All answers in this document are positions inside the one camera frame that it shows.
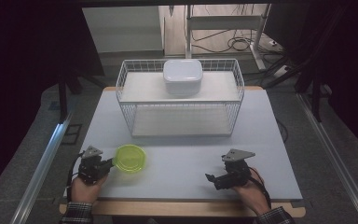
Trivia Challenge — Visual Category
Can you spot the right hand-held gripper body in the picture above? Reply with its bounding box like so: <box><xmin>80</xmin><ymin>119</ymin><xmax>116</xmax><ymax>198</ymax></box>
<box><xmin>214</xmin><ymin>148</ymin><xmax>256</xmax><ymax>190</ymax></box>

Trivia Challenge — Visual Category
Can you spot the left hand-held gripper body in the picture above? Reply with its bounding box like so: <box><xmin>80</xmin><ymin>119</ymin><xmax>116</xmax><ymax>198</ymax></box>
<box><xmin>76</xmin><ymin>145</ymin><xmax>109</xmax><ymax>185</ymax></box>

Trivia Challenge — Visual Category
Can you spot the green lidded round container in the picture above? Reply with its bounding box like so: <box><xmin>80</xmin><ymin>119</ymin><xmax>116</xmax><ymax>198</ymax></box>
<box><xmin>112</xmin><ymin>144</ymin><xmax>147</xmax><ymax>174</ymax></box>

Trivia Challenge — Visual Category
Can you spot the person's left hand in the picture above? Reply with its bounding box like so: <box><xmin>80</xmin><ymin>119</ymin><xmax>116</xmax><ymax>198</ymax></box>
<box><xmin>70</xmin><ymin>173</ymin><xmax>109</xmax><ymax>205</ymax></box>

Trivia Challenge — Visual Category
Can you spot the person's right hand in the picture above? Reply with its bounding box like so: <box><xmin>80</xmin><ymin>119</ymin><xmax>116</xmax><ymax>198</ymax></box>
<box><xmin>231</xmin><ymin>169</ymin><xmax>271</xmax><ymax>217</ymax></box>

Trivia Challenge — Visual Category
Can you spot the black floor grate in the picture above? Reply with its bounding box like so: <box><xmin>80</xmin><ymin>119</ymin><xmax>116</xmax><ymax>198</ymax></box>
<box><xmin>60</xmin><ymin>123</ymin><xmax>84</xmax><ymax>146</ymax></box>

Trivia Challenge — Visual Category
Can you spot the black metal stand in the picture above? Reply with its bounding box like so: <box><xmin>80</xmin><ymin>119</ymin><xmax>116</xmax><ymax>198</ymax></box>
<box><xmin>262</xmin><ymin>59</ymin><xmax>324</xmax><ymax>123</ymax></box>
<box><xmin>57</xmin><ymin>74</ymin><xmax>106</xmax><ymax>124</ymax></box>

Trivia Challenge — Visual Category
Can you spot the white lidded square container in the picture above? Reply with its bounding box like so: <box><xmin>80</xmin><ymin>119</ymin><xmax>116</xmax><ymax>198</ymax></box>
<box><xmin>162</xmin><ymin>59</ymin><xmax>204</xmax><ymax>96</ymax></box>

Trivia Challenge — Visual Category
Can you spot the white power strip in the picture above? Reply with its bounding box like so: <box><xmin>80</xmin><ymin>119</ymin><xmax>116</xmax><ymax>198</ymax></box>
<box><xmin>269</xmin><ymin>64</ymin><xmax>294</xmax><ymax>79</ymax></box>

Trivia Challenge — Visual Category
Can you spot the dark curtain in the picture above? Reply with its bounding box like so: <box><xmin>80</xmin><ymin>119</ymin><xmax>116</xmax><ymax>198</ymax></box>
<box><xmin>0</xmin><ymin>0</ymin><xmax>105</xmax><ymax>202</ymax></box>

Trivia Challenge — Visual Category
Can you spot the white cabinet panel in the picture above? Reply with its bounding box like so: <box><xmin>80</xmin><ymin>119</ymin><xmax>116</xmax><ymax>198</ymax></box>
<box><xmin>81</xmin><ymin>6</ymin><xmax>165</xmax><ymax>54</ymax></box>

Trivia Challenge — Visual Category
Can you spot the red and black gripper cable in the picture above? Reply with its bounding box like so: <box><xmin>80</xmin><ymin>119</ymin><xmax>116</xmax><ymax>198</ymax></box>
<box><xmin>249</xmin><ymin>167</ymin><xmax>273</xmax><ymax>210</ymax></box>

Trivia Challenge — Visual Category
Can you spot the aluminium floor rail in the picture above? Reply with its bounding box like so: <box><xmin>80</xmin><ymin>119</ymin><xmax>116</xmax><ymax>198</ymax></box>
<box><xmin>9</xmin><ymin>115</ymin><xmax>76</xmax><ymax>224</ymax></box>
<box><xmin>296</xmin><ymin>92</ymin><xmax>358</xmax><ymax>224</ymax></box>

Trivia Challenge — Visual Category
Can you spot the white wire rack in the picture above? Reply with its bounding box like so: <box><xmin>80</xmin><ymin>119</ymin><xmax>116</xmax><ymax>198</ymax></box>
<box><xmin>115</xmin><ymin>58</ymin><xmax>246</xmax><ymax>138</ymax></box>

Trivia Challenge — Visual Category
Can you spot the black cable beside table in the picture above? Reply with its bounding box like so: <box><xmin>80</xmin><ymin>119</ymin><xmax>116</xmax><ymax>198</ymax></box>
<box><xmin>275</xmin><ymin>119</ymin><xmax>290</xmax><ymax>144</ymax></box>

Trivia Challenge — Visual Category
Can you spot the tangle of floor cables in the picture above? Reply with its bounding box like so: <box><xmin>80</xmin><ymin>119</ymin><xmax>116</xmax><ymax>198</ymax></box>
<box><xmin>191</xmin><ymin>28</ymin><xmax>264</xmax><ymax>54</ymax></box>

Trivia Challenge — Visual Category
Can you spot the white metal desk frame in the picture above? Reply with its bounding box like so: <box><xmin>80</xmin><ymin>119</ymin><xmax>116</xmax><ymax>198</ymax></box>
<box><xmin>185</xmin><ymin>4</ymin><xmax>272</xmax><ymax>72</ymax></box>

